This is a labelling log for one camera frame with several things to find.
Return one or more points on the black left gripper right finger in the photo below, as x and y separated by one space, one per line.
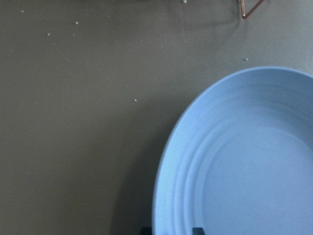
197 231

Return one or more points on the blue round plate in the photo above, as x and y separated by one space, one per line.
240 159

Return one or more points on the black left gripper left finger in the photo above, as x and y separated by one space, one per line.
146 231

